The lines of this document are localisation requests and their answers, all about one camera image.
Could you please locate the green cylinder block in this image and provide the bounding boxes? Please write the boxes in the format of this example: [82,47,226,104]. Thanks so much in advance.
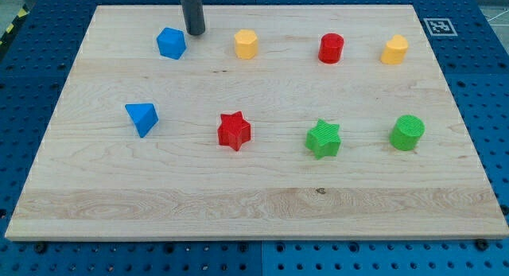
[389,115,425,151]

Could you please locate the blue triangle block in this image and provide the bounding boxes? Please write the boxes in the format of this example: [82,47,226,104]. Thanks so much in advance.
[125,103,159,138]

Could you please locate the red star block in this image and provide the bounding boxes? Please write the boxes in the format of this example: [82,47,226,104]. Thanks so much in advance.
[217,111,251,151]

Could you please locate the green star block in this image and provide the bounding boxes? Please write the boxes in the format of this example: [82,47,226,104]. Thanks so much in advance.
[305,119,341,159]

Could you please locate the grey cylindrical pointer rod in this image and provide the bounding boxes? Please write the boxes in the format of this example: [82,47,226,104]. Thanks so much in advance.
[180,0,206,36]

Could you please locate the yellow heart block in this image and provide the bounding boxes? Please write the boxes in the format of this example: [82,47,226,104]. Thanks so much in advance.
[380,34,409,65]

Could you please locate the white fiducial marker tag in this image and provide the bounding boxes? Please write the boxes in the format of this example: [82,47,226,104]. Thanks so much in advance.
[423,17,457,37]

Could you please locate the yellow hexagon block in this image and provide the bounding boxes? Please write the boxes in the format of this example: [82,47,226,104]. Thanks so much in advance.
[234,29,258,60]

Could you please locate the blue cube block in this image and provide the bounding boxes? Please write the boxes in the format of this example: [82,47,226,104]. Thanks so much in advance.
[156,28,186,60]

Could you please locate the red cylinder block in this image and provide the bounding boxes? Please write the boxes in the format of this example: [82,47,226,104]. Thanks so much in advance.
[318,33,344,64]

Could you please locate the light wooden board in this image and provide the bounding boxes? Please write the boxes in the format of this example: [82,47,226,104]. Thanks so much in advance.
[6,5,508,241]

